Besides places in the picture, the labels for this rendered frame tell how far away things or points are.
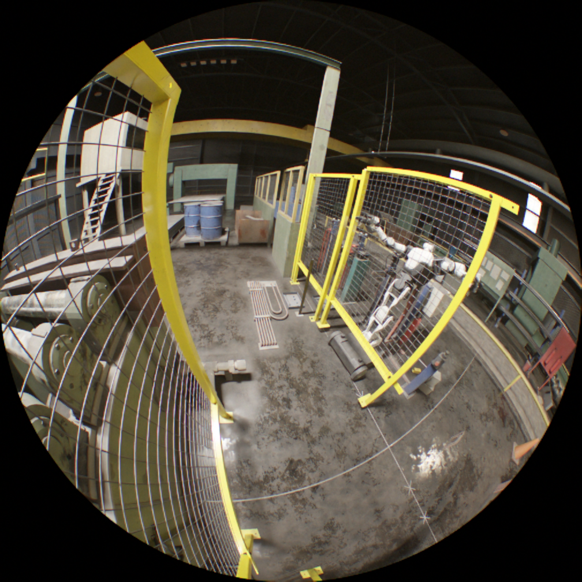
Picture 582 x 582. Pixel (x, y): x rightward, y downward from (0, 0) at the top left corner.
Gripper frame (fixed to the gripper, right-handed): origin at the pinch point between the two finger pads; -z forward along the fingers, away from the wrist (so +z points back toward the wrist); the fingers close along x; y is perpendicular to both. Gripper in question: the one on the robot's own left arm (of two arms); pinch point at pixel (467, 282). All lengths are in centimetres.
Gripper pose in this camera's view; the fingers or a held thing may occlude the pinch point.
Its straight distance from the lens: 109.5
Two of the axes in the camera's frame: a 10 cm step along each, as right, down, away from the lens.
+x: 2.9, 5.7, -7.7
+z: 9.5, -0.4, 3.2
